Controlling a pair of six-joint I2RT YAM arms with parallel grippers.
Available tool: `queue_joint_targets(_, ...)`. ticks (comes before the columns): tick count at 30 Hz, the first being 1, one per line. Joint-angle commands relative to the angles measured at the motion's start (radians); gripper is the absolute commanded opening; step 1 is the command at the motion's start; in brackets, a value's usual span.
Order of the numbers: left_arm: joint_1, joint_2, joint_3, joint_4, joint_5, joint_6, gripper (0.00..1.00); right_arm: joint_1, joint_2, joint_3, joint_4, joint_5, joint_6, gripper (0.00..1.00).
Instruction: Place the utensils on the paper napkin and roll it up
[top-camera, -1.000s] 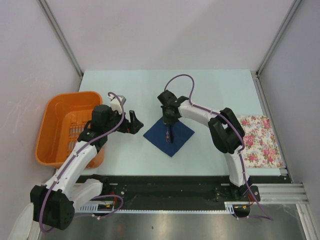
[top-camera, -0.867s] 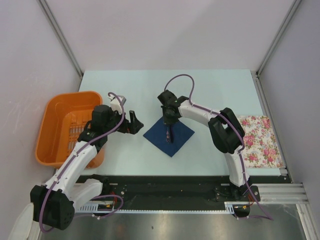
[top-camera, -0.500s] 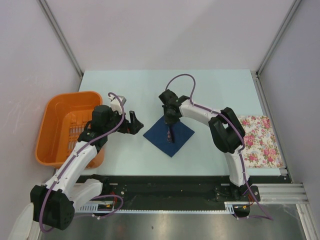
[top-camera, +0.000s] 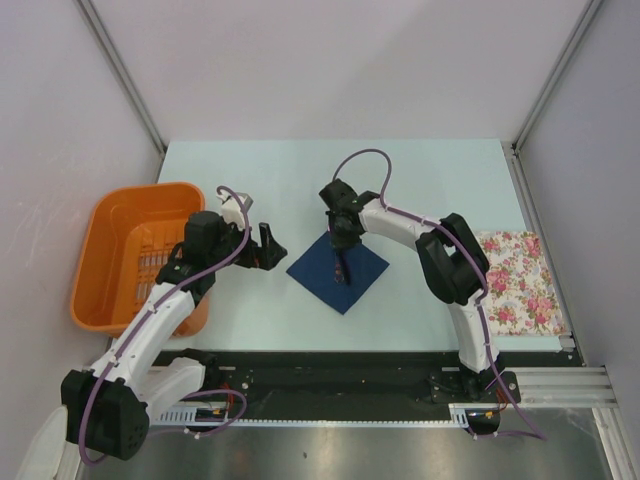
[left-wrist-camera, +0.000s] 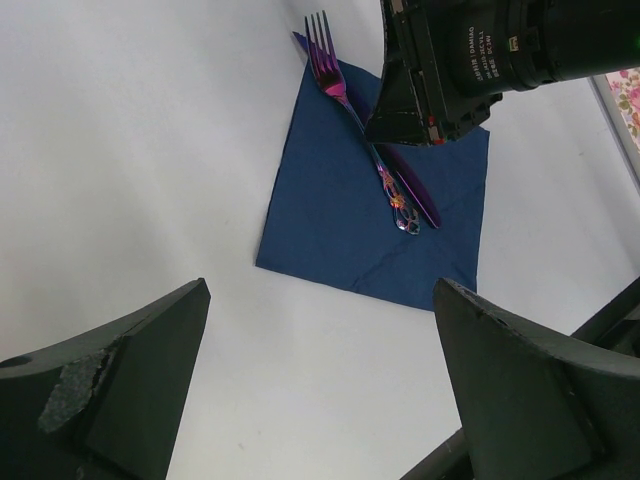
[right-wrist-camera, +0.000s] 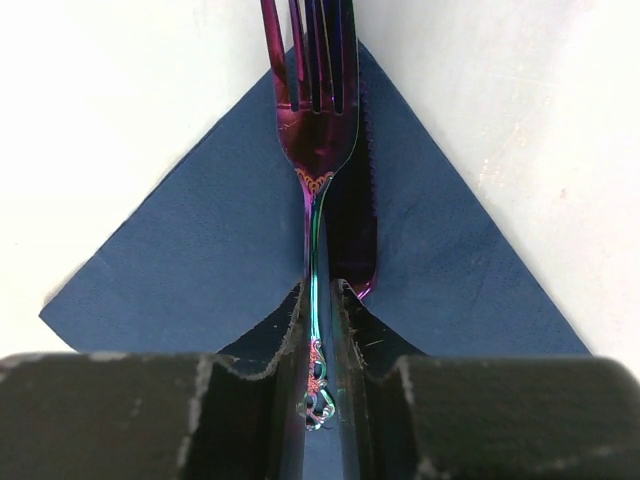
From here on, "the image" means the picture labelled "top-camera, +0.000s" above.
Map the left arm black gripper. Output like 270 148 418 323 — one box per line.
208 216 286 271

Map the dark blue paper napkin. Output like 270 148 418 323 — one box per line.
287 231 389 315

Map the purple iridescent fork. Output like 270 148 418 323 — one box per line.
334 250 344 284

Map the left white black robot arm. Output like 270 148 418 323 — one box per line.
61 211 287 466

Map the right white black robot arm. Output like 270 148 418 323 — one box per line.
287 179 503 401

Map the orange plastic basket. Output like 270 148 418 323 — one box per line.
70 182 206 338

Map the floral cloth mat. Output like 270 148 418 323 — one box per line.
476 231 569 336

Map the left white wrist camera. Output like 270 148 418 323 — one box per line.
216 193 253 230

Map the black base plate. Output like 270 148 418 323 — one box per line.
152 349 579 420

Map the white slotted cable duct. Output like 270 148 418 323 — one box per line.
150 404 500 436

